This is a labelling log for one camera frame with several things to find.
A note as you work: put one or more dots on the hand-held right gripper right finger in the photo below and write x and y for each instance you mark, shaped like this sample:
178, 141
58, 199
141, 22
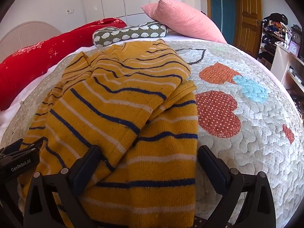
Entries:
213, 168

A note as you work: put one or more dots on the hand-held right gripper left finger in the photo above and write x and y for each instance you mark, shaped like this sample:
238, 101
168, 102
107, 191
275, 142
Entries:
83, 168

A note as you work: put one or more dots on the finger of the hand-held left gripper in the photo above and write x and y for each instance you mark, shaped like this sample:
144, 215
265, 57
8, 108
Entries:
26, 143

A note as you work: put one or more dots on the yellow striped knit sweater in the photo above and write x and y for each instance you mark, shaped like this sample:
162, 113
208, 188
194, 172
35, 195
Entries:
133, 114

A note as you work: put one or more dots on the shelf with piled clothes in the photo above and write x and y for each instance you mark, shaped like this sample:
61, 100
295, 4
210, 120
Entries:
273, 35

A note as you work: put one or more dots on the patchwork quilt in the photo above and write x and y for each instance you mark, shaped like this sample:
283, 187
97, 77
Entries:
242, 128

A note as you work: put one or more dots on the red blanket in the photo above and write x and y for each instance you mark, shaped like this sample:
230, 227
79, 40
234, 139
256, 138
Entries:
35, 59

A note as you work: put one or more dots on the beige padded headboard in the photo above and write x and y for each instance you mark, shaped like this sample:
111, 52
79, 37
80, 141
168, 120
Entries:
26, 34

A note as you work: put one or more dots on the green patterned pillow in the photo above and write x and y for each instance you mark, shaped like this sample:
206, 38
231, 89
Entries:
133, 32

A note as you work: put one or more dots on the purple table clock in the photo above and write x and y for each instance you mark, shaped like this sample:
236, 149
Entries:
294, 47

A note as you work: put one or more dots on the pink pillow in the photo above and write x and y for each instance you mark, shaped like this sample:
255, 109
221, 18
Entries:
187, 21

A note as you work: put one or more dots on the wooden door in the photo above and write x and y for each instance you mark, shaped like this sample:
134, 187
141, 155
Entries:
248, 16

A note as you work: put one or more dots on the teal curtain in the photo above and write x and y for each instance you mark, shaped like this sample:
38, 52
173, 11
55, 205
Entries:
222, 4

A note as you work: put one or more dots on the wall outlet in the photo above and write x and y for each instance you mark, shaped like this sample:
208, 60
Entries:
69, 11

